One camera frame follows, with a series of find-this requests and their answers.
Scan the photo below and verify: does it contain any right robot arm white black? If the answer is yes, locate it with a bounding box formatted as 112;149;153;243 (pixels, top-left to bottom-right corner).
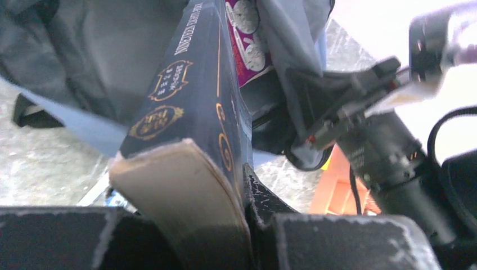
286;57;476;269

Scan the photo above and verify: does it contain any dark blue book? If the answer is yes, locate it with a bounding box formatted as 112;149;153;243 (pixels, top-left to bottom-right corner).
109;1;251;269

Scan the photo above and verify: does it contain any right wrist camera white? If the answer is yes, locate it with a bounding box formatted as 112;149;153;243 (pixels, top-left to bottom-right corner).
364;1;476;117

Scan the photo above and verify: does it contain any orange plastic desk organizer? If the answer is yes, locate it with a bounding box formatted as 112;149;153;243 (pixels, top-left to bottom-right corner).
308;143;383;216

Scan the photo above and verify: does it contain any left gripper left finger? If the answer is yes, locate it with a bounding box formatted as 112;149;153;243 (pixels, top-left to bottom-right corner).
1;206;176;269

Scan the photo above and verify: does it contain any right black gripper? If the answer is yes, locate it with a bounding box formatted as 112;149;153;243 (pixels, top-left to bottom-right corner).
286;57;429;176

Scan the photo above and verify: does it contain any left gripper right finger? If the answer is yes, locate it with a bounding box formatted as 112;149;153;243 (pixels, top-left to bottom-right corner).
243;164;440;269

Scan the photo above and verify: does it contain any purple illustrated book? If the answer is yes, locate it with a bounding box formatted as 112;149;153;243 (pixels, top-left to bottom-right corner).
225;0;273;87

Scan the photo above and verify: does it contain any blue-grey backpack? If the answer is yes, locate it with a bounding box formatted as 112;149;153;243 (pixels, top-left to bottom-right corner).
1;1;334;171

